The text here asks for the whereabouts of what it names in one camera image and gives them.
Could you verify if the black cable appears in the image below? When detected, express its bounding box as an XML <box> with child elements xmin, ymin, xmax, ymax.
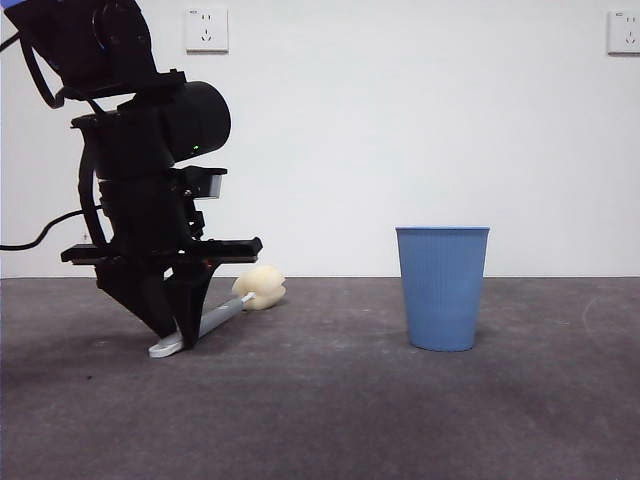
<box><xmin>0</xmin><ymin>208</ymin><xmax>109</xmax><ymax>251</ymax></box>

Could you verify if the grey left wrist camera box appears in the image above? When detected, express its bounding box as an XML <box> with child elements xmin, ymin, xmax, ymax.
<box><xmin>182</xmin><ymin>166</ymin><xmax>229</xmax><ymax>202</ymax></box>

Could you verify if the grey-handled sponge cup brush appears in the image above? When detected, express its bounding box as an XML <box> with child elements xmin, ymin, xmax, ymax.
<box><xmin>148</xmin><ymin>265</ymin><xmax>286</xmax><ymax>359</ymax></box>

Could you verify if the white wall socket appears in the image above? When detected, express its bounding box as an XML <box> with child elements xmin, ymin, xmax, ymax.
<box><xmin>607</xmin><ymin>10</ymin><xmax>640</xmax><ymax>56</ymax></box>
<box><xmin>185</xmin><ymin>7</ymin><xmax>230</xmax><ymax>55</ymax></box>

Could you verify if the blue ribbed plastic cup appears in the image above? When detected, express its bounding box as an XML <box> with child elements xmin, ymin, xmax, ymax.
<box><xmin>395</xmin><ymin>226</ymin><xmax>491</xmax><ymax>353</ymax></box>

